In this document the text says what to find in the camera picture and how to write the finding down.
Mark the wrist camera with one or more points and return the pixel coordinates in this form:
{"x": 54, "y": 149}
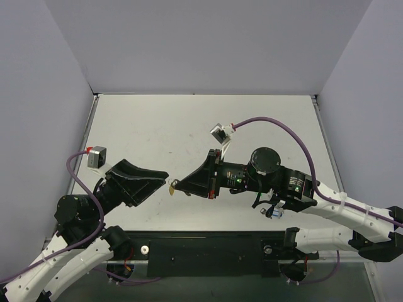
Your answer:
{"x": 223, "y": 134}
{"x": 96, "y": 157}

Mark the blue key tag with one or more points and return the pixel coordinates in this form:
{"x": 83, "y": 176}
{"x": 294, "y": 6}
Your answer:
{"x": 277, "y": 213}

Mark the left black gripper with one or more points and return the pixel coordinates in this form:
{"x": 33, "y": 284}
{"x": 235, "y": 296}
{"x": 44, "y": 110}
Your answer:
{"x": 116, "y": 184}

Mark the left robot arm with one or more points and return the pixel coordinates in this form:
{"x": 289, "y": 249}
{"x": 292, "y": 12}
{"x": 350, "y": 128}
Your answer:
{"x": 82, "y": 241}

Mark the aluminium frame rail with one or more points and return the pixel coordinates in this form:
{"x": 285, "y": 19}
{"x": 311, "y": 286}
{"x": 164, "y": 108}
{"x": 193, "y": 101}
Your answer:
{"x": 315, "y": 102}

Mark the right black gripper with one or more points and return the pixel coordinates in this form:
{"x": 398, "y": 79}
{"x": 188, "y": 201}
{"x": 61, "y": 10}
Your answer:
{"x": 213, "y": 173}

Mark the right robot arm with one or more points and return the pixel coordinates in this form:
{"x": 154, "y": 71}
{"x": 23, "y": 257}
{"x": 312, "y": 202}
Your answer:
{"x": 369, "y": 231}

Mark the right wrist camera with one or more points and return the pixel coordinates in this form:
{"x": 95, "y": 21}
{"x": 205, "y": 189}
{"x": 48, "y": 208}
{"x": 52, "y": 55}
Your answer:
{"x": 223, "y": 134}

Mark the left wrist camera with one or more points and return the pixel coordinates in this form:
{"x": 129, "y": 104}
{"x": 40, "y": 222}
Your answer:
{"x": 96, "y": 157}

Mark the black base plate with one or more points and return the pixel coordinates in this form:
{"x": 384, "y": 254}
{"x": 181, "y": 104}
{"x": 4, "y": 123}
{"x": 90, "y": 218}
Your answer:
{"x": 213, "y": 253}

